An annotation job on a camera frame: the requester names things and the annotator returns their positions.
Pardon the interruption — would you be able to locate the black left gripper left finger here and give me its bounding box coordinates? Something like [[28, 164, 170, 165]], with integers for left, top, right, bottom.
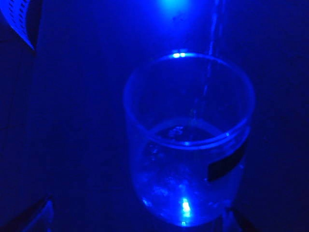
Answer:
[[14, 195, 54, 232]]

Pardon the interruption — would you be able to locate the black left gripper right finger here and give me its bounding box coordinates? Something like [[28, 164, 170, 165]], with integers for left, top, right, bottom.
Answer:
[[224, 207, 257, 232]]

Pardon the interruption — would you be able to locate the clear stemmed wine glass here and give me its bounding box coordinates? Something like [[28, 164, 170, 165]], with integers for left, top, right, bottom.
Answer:
[[122, 53, 256, 227]]

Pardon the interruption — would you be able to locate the large white perforated chair back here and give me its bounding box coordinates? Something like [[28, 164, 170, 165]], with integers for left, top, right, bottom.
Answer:
[[0, 0, 38, 52]]

